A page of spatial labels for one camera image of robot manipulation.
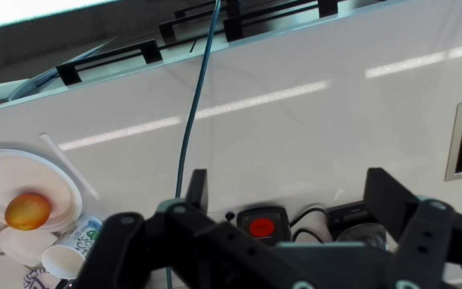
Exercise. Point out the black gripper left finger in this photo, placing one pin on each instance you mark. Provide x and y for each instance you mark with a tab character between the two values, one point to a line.
181	236

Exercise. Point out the orange fruit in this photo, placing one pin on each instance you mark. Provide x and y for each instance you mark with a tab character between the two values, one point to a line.
27	211

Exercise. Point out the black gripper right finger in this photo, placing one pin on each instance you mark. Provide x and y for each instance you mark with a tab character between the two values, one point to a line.
427	232

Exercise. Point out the patterned paper cup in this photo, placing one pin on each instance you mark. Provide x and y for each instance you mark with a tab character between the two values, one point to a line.
67	254

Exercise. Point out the black emergency stop button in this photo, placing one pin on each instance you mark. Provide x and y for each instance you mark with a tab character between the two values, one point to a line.
268	223

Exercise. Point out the white foam plate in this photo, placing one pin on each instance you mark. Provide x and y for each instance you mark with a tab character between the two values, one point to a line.
29	172

